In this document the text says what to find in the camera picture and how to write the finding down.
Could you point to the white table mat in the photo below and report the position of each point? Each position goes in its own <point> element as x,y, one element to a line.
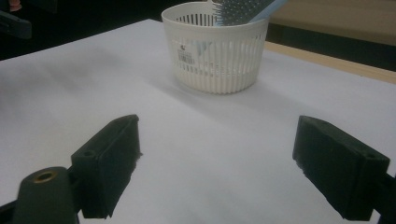
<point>202,174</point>

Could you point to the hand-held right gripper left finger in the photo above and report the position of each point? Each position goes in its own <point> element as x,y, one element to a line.
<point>106,168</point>

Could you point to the white slotted plastic basket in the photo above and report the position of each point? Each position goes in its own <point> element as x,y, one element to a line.
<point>218,59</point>

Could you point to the beige desk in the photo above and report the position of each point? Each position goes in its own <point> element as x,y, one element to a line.
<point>342,18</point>

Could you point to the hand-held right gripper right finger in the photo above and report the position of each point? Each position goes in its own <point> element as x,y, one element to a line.
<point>336,168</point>

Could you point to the light blue hairbrush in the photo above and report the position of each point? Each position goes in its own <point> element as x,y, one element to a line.
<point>243,11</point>

